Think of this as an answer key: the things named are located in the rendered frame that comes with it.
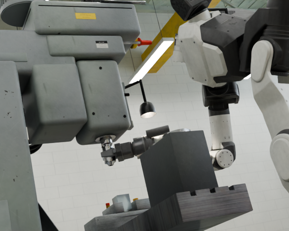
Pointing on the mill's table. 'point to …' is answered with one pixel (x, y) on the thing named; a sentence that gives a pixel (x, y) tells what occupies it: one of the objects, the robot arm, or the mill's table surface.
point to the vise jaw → (140, 204)
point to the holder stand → (177, 165)
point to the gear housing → (87, 47)
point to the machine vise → (112, 218)
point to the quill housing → (102, 101)
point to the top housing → (83, 19)
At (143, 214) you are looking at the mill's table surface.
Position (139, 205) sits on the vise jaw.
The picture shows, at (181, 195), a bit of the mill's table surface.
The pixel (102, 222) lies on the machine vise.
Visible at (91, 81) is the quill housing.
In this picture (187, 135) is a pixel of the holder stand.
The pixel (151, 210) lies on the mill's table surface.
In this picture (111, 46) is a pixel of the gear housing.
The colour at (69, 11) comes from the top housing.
